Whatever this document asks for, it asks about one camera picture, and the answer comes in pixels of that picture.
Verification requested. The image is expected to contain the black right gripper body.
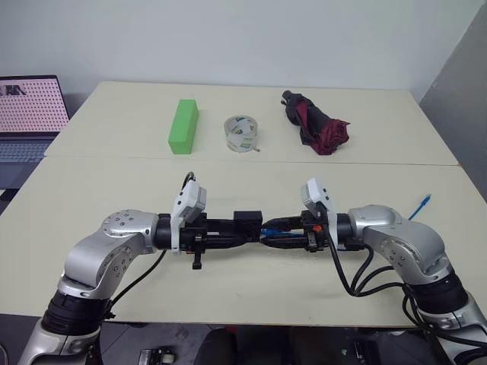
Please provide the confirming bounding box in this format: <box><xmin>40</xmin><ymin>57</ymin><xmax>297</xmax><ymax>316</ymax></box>
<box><xmin>301</xmin><ymin>211</ymin><xmax>331</xmax><ymax>255</ymax></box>

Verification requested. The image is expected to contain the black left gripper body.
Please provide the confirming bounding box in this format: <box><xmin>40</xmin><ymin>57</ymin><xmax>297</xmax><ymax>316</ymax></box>
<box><xmin>178</xmin><ymin>216</ymin><xmax>209</xmax><ymax>271</ymax></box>

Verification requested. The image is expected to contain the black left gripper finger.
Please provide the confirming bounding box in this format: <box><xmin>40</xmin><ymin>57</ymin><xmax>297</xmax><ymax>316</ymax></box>
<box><xmin>206</xmin><ymin>217</ymin><xmax>236</xmax><ymax>232</ymax></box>
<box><xmin>206</xmin><ymin>231</ymin><xmax>263</xmax><ymax>251</ymax></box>

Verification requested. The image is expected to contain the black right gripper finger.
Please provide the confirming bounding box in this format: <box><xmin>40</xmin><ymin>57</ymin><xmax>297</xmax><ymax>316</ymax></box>
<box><xmin>262</xmin><ymin>214</ymin><xmax>305</xmax><ymax>231</ymax></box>
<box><xmin>260</xmin><ymin>234</ymin><xmax>310</xmax><ymax>251</ymax></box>

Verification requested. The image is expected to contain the small black box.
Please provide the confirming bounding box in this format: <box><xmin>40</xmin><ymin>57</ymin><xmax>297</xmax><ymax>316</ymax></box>
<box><xmin>233</xmin><ymin>210</ymin><xmax>264</xmax><ymax>240</ymax></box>

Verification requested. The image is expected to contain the clear packing tape roll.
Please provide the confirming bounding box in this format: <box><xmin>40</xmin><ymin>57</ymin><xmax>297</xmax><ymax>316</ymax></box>
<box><xmin>223</xmin><ymin>116</ymin><xmax>263</xmax><ymax>154</ymax></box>

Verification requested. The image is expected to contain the folded black and red umbrella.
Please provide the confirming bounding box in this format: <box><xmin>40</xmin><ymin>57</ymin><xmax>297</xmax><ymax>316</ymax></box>
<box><xmin>280</xmin><ymin>90</ymin><xmax>352</xmax><ymax>157</ymax></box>

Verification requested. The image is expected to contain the green rectangular block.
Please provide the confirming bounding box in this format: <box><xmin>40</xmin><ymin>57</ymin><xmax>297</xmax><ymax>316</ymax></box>
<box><xmin>166</xmin><ymin>98</ymin><xmax>202</xmax><ymax>155</ymax></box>

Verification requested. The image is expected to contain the black device with white part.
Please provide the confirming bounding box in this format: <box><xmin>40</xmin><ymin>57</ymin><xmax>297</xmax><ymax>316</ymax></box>
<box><xmin>139</xmin><ymin>346</ymin><xmax>178</xmax><ymax>365</ymax></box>

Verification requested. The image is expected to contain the open grey laptop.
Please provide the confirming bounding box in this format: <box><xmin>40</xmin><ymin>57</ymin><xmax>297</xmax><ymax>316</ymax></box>
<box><xmin>0</xmin><ymin>75</ymin><xmax>72</xmax><ymax>190</ymax></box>

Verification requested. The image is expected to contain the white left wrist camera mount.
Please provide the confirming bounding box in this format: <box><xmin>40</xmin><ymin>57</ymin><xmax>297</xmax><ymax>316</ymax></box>
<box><xmin>169</xmin><ymin>180</ymin><xmax>209</xmax><ymax>256</ymax></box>

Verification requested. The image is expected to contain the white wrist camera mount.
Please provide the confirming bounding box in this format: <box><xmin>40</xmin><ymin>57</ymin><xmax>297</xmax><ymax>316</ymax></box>
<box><xmin>169</xmin><ymin>180</ymin><xmax>209</xmax><ymax>256</ymax></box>
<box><xmin>299</xmin><ymin>177</ymin><xmax>339</xmax><ymax>244</ymax></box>

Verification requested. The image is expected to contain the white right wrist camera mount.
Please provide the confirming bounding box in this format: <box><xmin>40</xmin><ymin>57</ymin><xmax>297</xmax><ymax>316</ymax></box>
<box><xmin>299</xmin><ymin>177</ymin><xmax>339</xmax><ymax>244</ymax></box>

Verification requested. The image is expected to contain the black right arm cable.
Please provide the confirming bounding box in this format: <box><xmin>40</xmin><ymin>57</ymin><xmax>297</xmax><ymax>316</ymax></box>
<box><xmin>327</xmin><ymin>232</ymin><xmax>480</xmax><ymax>349</ymax></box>

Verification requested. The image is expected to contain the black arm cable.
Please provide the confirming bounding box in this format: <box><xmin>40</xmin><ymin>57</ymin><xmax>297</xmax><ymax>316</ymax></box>
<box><xmin>106</xmin><ymin>171</ymin><xmax>197</xmax><ymax>321</ymax></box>
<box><xmin>327</xmin><ymin>232</ymin><xmax>480</xmax><ymax>349</ymax></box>

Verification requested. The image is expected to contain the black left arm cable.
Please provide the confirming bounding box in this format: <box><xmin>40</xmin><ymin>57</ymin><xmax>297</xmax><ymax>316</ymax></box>
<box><xmin>106</xmin><ymin>171</ymin><xmax>197</xmax><ymax>321</ymax></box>

